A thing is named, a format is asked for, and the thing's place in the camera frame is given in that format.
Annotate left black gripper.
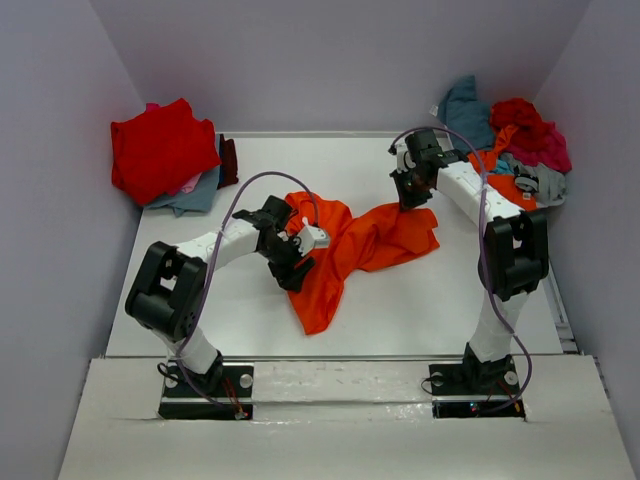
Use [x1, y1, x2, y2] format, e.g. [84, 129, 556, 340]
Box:
[258, 233, 314, 294]

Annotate orange t-shirt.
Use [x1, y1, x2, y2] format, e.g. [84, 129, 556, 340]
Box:
[478, 125, 537, 211]
[285, 191, 439, 335]

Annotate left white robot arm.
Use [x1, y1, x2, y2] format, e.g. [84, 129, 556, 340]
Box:
[125, 196, 330, 395]

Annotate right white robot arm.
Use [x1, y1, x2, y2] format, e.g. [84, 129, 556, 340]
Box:
[388, 127, 549, 399]

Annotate teal blue crumpled t-shirt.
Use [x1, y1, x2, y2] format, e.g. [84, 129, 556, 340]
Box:
[437, 75, 495, 150]

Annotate folded light blue t-shirt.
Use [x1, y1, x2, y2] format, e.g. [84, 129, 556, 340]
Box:
[145, 167, 220, 217]

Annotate folded maroon t-shirt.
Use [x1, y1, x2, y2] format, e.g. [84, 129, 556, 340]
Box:
[217, 134, 239, 189]

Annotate folded pink t-shirt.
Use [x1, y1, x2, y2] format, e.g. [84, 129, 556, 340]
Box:
[178, 174, 201, 194]

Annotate grey crumpled t-shirt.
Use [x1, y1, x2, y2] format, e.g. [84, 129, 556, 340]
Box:
[500, 153, 568, 207]

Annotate red crumpled t-shirt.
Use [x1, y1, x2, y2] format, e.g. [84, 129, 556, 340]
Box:
[489, 98, 548, 150]

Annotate folded red t-shirt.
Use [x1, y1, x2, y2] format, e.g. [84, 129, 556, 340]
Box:
[110, 98, 221, 206]

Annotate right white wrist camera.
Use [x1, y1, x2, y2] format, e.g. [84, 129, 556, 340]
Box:
[388, 143, 415, 174]

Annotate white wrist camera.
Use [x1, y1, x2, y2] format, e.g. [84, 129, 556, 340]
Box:
[293, 217, 331, 256]
[388, 143, 415, 174]

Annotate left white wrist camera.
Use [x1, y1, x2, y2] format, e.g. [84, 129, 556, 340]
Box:
[293, 217, 331, 256]

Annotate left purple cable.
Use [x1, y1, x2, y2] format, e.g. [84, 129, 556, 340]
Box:
[172, 171, 321, 416]

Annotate purple cable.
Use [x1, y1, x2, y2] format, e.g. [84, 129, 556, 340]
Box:
[172, 171, 321, 416]
[389, 125, 533, 415]

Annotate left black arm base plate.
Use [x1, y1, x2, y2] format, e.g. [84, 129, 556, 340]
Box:
[157, 361, 255, 421]

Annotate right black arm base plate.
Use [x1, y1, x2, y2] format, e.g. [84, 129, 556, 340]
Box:
[421, 363, 526, 419]

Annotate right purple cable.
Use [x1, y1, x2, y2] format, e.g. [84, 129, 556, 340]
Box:
[389, 125, 533, 415]

